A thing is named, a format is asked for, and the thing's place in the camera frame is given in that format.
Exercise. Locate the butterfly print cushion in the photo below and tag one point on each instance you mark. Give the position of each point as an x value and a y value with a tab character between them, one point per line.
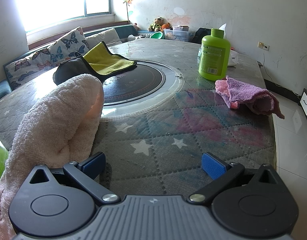
68	42

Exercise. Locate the yellow and grey microfiber cloth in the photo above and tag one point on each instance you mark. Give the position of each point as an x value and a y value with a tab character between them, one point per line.
106	65

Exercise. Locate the colourful pinwheel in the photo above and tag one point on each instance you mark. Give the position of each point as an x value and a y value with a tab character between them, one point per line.
127	1

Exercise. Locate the round black induction cooktop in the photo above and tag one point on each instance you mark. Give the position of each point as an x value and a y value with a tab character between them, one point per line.
138	82

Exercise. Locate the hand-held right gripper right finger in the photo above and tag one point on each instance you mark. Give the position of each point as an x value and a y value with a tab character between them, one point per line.
213	166

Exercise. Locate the white tissue pack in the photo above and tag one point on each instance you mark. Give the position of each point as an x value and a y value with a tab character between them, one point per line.
233	57

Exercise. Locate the white wall socket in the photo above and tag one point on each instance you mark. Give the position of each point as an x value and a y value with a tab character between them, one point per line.
262	45

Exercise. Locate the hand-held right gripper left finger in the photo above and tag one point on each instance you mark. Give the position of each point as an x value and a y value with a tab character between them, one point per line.
94	166

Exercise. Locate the white plastic bag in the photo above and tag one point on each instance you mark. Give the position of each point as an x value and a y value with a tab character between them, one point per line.
223	27

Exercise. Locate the quilted star table cover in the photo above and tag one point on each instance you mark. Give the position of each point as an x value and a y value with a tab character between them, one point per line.
181	130

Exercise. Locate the white cushion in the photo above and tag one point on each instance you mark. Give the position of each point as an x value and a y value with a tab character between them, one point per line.
103	37

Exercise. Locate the green plastic basin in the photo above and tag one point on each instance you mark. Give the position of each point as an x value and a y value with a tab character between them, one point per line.
158	35

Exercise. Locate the brown teddy bear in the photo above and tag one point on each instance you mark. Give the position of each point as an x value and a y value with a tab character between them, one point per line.
157	23

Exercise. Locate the pink and purple cloth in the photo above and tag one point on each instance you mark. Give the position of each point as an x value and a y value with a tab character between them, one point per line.
243	92

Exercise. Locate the black bag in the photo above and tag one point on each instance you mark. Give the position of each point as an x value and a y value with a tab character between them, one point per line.
201	33

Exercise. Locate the green plastic bottle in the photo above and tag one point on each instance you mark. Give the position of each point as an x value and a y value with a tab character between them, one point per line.
213	55

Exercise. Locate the window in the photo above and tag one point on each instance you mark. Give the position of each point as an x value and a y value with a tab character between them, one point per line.
68	0

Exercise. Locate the small pink plush toy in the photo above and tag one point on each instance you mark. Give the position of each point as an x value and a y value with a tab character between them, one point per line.
135	26

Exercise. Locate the orange plush toy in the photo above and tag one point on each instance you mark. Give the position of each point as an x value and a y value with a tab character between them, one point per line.
165	26

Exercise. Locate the clear plastic storage box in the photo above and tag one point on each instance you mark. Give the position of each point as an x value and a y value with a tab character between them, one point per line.
179	33

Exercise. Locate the pale pink terry towel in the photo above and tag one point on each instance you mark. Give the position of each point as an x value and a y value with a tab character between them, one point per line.
56	117

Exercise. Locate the teal bench sofa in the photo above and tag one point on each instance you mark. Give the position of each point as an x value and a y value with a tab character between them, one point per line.
123	31

